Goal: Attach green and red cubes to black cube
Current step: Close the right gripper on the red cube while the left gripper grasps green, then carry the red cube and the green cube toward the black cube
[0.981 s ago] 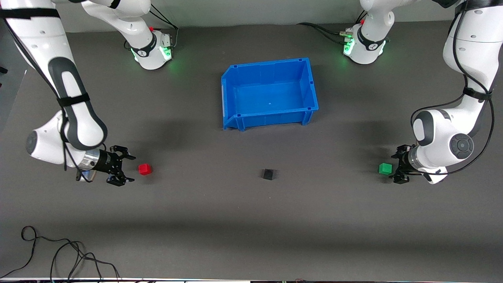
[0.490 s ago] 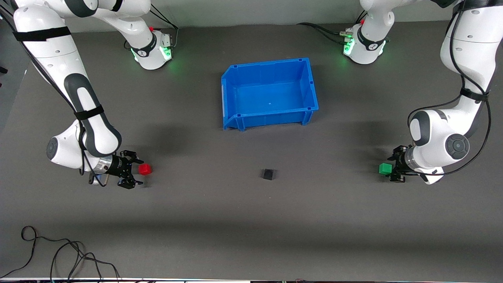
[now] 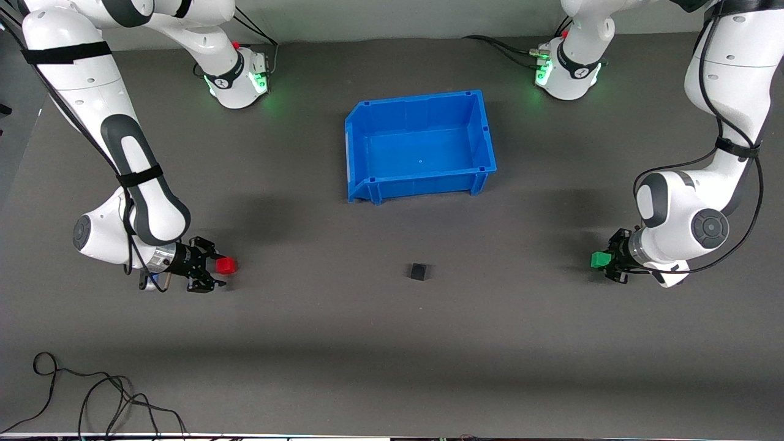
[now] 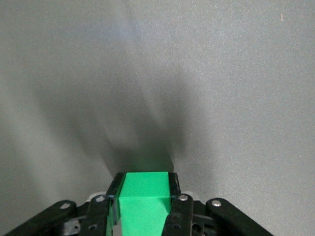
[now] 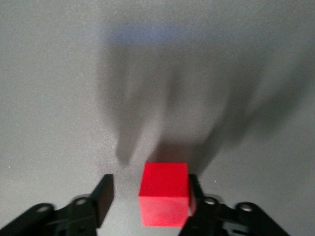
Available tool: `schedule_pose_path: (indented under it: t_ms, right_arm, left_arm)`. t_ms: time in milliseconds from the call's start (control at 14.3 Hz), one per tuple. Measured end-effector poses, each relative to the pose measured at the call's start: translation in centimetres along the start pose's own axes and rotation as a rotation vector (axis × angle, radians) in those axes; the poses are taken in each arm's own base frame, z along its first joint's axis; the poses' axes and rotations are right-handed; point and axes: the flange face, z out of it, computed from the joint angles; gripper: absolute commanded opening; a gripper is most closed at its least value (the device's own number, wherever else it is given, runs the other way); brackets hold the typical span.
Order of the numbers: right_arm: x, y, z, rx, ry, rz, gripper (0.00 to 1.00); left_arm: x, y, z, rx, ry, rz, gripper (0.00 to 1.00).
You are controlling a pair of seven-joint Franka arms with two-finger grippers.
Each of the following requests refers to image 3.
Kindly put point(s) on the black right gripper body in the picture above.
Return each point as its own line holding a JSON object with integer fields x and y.
{"x": 185, "y": 262}

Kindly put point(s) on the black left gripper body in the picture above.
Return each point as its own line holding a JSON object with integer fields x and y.
{"x": 621, "y": 254}

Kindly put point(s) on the small green cube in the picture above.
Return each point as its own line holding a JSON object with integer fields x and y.
{"x": 599, "y": 260}

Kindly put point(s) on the small red cube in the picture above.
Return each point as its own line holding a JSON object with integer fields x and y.
{"x": 228, "y": 265}

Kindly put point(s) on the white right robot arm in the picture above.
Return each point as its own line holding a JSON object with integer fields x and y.
{"x": 92, "y": 92}

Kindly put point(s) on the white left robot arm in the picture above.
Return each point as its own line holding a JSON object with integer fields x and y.
{"x": 729, "y": 73}

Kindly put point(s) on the small black cube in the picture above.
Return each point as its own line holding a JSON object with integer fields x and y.
{"x": 418, "y": 272}

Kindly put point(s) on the dark grey table mat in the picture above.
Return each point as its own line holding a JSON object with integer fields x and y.
{"x": 392, "y": 367}

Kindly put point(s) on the blue plastic storage bin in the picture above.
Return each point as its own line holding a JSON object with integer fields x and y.
{"x": 429, "y": 141}

